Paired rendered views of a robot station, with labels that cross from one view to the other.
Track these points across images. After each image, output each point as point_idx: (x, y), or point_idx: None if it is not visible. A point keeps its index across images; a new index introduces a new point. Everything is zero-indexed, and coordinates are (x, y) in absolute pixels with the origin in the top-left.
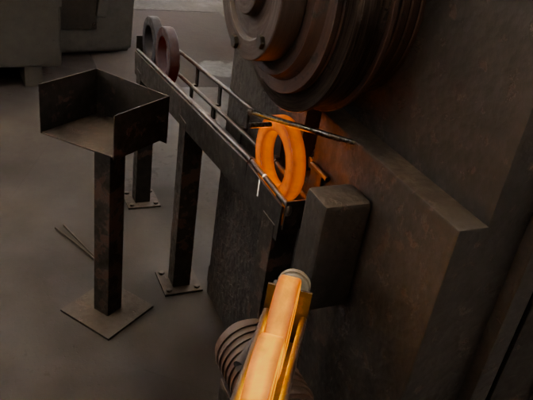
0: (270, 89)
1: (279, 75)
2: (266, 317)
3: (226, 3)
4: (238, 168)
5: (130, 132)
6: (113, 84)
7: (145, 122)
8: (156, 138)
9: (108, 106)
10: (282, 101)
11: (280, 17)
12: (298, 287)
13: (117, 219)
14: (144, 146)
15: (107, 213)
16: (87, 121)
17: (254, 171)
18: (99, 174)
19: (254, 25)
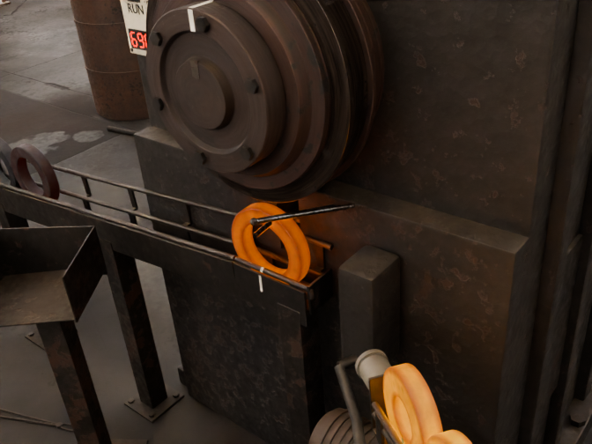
0: (242, 186)
1: (265, 173)
2: (382, 410)
3: (169, 121)
4: (220, 270)
5: (79, 284)
6: (16, 238)
7: (86, 265)
8: (99, 275)
9: (18, 263)
10: (266, 194)
11: (269, 125)
12: (420, 373)
13: (85, 375)
14: (93, 290)
15: (75, 376)
16: (5, 291)
17: (247, 269)
18: (50, 340)
19: (224, 136)
